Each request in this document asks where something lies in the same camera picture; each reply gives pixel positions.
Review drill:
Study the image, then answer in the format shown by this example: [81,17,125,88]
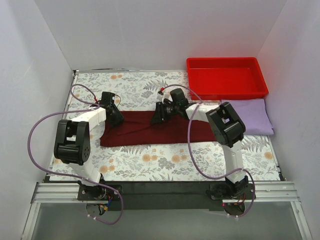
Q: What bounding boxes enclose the dark red t shirt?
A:
[99,110,217,148]

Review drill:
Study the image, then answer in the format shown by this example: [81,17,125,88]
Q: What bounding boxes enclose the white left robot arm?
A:
[53,91,124,200]

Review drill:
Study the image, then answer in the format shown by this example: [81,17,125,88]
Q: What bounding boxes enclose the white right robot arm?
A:
[150,88,249,199]

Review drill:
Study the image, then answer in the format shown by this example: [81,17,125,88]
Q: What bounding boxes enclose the floral table mat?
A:
[49,70,280,183]

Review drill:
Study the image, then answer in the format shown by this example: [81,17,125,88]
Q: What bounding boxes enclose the red plastic bin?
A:
[186,57,269,100]

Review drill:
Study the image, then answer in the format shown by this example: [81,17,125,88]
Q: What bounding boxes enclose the folded purple t shirt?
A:
[221,98,274,136]

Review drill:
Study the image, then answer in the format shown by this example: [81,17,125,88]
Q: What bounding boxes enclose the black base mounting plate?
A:
[77,181,255,211]

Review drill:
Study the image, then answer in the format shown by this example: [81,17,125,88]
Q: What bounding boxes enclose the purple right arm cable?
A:
[162,84,257,220]

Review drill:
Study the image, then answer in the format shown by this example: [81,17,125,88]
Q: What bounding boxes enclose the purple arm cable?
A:
[162,84,257,220]
[27,84,125,225]

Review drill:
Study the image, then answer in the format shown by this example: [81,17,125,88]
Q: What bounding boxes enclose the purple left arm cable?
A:
[27,84,125,225]

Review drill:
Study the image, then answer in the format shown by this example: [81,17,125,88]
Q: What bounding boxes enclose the aluminium frame rail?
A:
[21,181,312,240]

